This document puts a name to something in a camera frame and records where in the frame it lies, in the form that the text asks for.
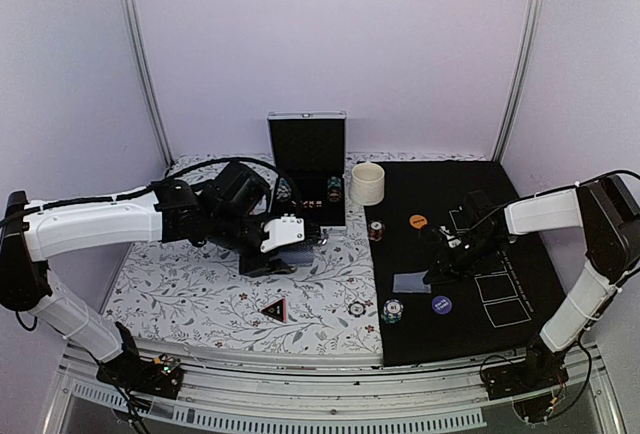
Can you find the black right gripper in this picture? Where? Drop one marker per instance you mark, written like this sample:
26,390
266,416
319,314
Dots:
451,272

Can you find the red triangular all-in marker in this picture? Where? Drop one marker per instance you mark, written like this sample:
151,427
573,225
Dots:
276,311

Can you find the purple small blind button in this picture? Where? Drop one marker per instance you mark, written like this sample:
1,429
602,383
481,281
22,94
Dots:
441,305

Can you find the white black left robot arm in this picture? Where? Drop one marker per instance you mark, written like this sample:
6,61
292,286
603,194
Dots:
218,211

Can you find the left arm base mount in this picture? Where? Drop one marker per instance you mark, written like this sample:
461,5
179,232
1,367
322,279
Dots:
160,377

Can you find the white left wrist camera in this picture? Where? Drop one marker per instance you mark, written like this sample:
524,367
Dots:
280,232

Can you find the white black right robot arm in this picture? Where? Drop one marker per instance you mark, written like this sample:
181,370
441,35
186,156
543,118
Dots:
591,229

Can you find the orange big blind button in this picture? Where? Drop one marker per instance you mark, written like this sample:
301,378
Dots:
418,221

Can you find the aluminium frame post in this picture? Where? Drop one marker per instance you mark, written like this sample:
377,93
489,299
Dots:
531,22
133,25

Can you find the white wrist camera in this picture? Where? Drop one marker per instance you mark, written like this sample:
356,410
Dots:
280,232
448,237

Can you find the row of red dice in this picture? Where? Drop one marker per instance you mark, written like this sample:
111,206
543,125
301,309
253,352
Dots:
308,204

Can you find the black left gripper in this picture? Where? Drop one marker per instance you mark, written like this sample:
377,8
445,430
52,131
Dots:
265,266

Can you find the floral table cloth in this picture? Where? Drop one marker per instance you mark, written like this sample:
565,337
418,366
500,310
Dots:
196,297

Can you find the single blue ten chip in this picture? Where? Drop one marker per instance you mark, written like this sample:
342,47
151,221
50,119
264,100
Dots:
356,309

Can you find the right aluminium frame post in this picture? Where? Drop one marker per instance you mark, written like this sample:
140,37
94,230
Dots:
531,22

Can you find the black poker mat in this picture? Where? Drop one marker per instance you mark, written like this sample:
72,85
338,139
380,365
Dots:
512,294

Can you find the blue green moved chip stack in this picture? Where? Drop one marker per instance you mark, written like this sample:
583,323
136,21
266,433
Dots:
392,311

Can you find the blue playing card deck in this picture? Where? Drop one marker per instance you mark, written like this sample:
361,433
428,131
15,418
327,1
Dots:
301,255

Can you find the red black moved chip stack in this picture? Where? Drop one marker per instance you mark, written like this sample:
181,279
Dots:
376,231

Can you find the left aluminium frame post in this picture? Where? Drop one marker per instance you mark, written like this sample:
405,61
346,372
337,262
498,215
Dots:
133,25

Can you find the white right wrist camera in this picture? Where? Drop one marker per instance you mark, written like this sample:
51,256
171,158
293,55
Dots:
448,237

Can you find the white ceramic cup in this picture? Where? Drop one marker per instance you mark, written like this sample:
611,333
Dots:
367,185

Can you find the aluminium poker chip case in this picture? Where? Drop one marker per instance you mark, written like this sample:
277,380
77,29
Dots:
310,147

